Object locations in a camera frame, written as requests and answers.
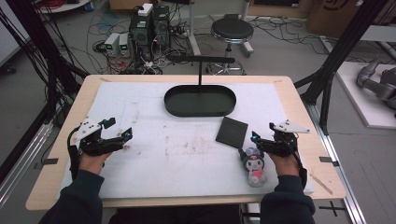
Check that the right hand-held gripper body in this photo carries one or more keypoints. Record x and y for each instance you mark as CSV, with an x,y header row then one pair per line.
x,y
281,146

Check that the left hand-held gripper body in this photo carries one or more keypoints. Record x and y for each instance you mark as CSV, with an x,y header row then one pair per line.
x,y
93,144

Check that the dark square card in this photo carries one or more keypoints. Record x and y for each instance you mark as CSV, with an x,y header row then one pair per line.
x,y
232,132

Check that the grey and pink plush toy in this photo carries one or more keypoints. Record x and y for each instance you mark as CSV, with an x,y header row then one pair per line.
x,y
255,166

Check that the black oval tray with stand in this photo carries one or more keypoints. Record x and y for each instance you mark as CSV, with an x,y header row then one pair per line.
x,y
199,101

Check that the person's left hand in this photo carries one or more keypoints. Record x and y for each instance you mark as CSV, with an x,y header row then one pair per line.
x,y
91,161

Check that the person's right hand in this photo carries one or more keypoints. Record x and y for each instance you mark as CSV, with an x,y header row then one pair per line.
x,y
285,165

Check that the light wooden table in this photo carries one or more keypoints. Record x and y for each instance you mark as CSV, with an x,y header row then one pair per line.
x,y
314,149

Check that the black tape strip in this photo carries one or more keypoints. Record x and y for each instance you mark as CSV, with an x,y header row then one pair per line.
x,y
328,160
49,161

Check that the white table mat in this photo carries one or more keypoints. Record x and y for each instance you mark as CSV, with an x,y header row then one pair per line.
x,y
171,161

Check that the thin wooden stick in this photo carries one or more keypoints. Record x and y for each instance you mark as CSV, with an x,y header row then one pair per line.
x,y
320,183

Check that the grey power supply unit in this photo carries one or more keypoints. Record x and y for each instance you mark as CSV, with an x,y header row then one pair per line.
x,y
124,45
112,43

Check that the black tape cross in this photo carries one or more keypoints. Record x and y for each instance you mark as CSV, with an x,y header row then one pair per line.
x,y
333,208

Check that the white floor platform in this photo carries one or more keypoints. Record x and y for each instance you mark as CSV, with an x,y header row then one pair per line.
x,y
358,102

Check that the black computer tower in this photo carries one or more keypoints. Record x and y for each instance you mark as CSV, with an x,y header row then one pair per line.
x,y
161,26
140,35

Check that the black round stool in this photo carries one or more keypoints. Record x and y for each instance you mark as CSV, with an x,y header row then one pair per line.
x,y
232,29

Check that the white power strip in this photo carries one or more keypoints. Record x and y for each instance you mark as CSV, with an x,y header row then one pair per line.
x,y
145,9

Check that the white round table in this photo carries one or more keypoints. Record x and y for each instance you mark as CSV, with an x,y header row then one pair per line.
x,y
67,6

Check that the white table leg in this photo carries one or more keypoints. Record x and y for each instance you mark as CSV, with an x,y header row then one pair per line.
x,y
193,31

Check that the brown cardboard box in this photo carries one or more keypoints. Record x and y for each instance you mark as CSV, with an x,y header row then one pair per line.
x,y
342,15

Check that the aluminium rail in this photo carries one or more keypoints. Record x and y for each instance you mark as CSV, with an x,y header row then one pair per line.
x,y
21,161
342,174

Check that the black metal frame post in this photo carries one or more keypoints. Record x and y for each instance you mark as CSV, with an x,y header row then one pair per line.
x,y
40,40
339,53

